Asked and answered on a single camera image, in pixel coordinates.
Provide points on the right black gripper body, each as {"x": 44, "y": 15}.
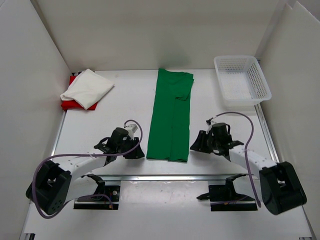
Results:
{"x": 213, "y": 142}

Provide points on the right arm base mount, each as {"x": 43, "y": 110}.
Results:
{"x": 224, "y": 198}

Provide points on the red t-shirt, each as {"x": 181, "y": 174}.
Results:
{"x": 72, "y": 104}

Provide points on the aluminium rail front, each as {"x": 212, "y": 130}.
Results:
{"x": 165, "y": 177}

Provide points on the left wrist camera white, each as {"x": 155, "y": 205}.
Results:
{"x": 131, "y": 128}

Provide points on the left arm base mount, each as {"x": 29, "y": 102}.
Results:
{"x": 106, "y": 195}

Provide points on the white t-shirt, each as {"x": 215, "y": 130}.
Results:
{"x": 87, "y": 89}

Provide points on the green garment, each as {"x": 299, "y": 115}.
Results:
{"x": 169, "y": 134}

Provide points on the white plastic basket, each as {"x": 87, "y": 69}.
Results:
{"x": 241, "y": 81}

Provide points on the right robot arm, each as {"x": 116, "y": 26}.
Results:
{"x": 275, "y": 184}

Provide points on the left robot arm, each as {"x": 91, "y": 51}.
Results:
{"x": 55, "y": 184}

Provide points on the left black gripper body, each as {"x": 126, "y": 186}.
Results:
{"x": 128, "y": 145}

